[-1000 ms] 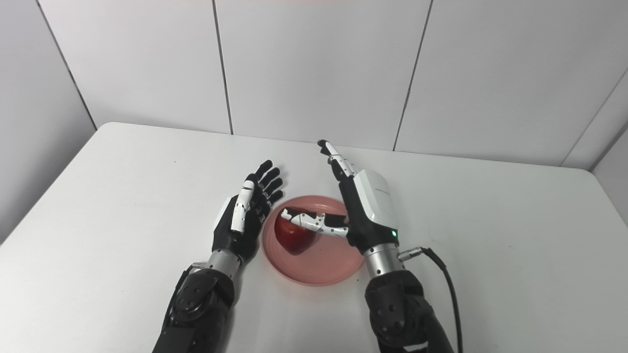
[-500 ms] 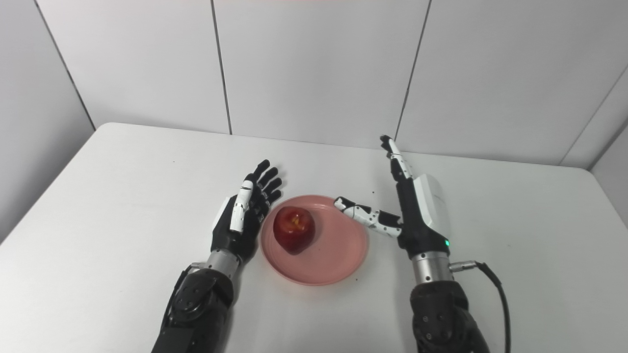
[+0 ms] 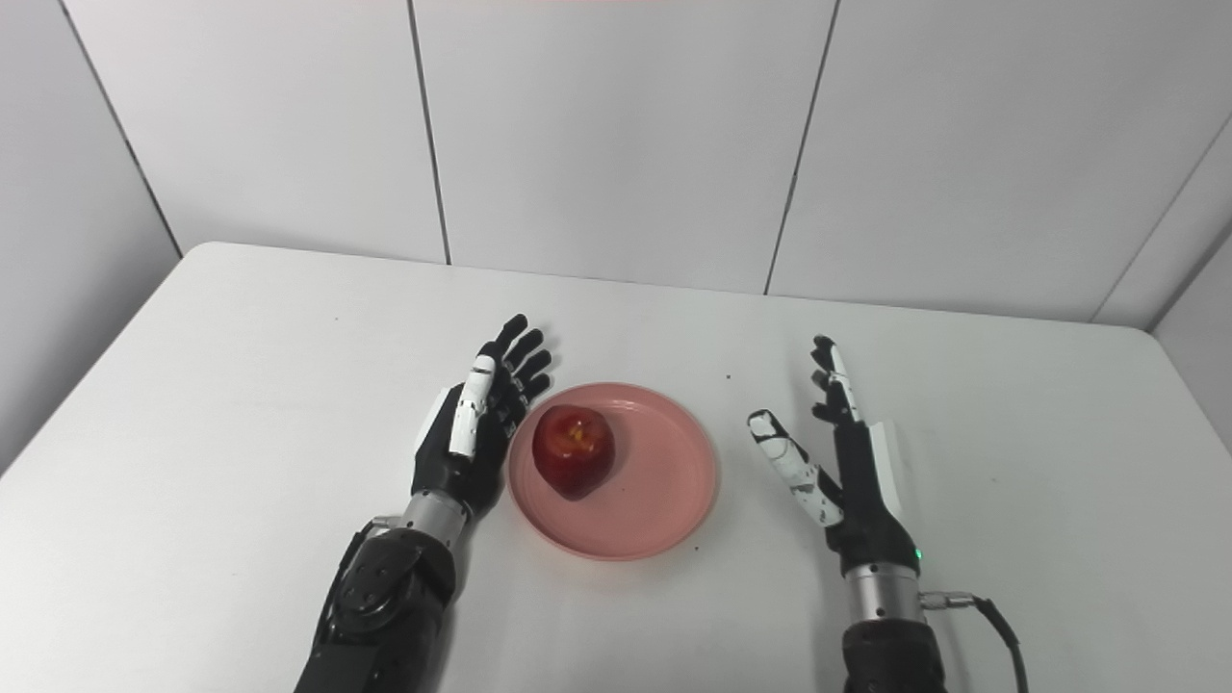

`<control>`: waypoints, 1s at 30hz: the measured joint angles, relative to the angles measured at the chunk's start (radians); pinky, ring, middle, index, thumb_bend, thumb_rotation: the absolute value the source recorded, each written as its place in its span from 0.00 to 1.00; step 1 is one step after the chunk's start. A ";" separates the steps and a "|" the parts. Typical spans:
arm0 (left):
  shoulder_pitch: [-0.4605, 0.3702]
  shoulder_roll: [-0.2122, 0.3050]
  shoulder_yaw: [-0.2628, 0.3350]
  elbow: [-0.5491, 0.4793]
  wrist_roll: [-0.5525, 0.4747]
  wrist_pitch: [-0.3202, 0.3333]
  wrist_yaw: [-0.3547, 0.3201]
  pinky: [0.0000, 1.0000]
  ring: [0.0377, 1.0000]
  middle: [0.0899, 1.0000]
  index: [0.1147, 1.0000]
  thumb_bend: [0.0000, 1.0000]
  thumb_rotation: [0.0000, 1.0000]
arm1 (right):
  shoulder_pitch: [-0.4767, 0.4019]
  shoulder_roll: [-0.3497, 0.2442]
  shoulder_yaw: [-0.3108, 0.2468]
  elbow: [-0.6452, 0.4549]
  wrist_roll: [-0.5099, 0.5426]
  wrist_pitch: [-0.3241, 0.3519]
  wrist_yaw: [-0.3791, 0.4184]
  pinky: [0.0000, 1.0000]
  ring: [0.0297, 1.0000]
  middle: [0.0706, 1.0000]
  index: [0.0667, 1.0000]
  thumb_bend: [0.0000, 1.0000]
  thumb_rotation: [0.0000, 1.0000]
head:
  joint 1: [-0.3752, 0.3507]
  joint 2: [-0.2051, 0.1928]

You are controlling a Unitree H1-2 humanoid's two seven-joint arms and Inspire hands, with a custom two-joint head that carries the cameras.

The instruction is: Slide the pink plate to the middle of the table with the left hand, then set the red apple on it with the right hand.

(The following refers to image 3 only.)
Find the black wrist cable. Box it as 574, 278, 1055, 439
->
919, 591, 1031, 693
322, 518, 400, 627

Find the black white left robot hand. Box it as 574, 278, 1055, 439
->
411, 314, 554, 526

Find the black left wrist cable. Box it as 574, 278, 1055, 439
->
322, 518, 400, 627

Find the pink round plate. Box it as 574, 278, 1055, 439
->
507, 382, 718, 562

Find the red apple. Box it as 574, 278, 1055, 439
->
532, 405, 617, 501

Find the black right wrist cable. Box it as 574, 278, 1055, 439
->
919, 591, 1031, 693

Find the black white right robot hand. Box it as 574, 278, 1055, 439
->
747, 335, 920, 578

